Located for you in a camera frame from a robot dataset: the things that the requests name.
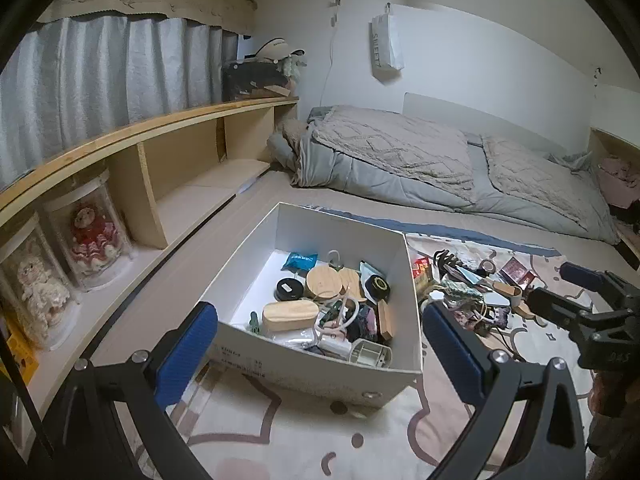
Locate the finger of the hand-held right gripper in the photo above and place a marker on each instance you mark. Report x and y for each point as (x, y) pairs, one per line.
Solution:
(580, 275)
(552, 305)

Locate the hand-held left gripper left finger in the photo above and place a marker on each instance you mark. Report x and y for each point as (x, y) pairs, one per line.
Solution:
(187, 355)

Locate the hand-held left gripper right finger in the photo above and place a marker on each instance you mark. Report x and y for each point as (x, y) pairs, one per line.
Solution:
(452, 350)

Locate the long brown wooden block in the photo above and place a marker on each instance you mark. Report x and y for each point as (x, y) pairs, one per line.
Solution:
(386, 320)

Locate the wooden oval box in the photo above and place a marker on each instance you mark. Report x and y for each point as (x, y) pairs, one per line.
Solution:
(290, 316)

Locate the wooden round disc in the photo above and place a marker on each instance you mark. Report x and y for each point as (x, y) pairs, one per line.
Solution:
(356, 282)

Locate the rounded wooden block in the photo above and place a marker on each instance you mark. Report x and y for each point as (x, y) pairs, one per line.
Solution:
(324, 284)

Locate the blue snack packet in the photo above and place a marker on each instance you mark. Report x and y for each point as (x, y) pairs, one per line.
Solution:
(300, 259)

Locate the white shoe box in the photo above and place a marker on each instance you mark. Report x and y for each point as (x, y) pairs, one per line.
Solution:
(340, 235)

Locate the person's right hand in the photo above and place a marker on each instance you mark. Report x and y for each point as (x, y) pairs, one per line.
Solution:
(612, 395)

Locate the curved wooden piece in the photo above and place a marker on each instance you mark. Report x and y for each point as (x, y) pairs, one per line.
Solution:
(527, 310)

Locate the beige cardboard tube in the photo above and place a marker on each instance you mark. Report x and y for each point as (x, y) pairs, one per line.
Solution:
(507, 290)

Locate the red box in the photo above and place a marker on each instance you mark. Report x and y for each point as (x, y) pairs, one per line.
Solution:
(515, 271)

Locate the purple crochet pouch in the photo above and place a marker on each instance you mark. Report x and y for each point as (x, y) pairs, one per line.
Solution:
(497, 319)

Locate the white oval flat case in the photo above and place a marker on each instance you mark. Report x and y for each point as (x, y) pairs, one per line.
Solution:
(495, 300)

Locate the green patterned pouch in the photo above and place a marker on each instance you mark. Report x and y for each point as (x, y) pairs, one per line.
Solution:
(460, 291)

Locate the small green figure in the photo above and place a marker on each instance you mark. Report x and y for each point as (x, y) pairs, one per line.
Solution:
(254, 321)

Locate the beige tape roll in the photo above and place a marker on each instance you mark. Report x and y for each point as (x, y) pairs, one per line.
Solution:
(487, 266)

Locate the clear plastic box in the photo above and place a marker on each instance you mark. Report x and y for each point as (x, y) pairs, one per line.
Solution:
(370, 353)

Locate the red patterned packet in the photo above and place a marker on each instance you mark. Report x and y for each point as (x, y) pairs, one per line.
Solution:
(422, 272)

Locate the brown hair claw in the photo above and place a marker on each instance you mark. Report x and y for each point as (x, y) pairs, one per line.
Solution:
(447, 261)

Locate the pink clothing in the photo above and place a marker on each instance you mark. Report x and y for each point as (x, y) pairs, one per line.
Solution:
(617, 180)

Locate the beige knit pillow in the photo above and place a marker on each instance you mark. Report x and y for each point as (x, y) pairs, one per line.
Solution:
(390, 155)
(540, 180)

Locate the black round case white label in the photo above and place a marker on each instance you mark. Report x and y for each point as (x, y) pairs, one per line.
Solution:
(287, 291)

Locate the white charger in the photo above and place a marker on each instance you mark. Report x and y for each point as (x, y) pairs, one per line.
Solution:
(332, 346)

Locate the wooden bedside shelf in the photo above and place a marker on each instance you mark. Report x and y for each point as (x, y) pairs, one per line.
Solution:
(600, 142)

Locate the grey hook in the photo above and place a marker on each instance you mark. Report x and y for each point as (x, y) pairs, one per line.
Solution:
(335, 261)

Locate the bear print bed sheet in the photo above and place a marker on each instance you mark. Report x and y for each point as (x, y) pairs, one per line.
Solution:
(310, 440)

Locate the clear case red doll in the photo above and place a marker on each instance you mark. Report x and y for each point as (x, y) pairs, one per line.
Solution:
(92, 237)

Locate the clear case white doll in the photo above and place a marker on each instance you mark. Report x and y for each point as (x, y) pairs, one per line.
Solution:
(40, 290)

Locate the yellow box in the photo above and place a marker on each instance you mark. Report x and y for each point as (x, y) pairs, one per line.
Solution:
(20, 358)

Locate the white headboard panel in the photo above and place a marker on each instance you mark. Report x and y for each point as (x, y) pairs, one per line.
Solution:
(500, 120)

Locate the long wooden shelf unit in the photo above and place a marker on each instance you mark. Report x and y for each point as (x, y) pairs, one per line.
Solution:
(175, 160)

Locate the grey duvet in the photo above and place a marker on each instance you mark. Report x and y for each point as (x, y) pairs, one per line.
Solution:
(350, 182)

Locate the black bag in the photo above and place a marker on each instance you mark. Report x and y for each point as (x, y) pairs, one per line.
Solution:
(255, 80)

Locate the grey curtain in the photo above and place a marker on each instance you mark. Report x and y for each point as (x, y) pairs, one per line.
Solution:
(100, 75)

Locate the pale green plush toy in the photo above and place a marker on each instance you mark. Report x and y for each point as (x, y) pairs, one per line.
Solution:
(292, 66)

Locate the white cap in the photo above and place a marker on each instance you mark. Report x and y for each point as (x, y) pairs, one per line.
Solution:
(275, 50)

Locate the white hanging wall bag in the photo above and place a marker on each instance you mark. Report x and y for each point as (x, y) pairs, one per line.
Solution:
(386, 42)

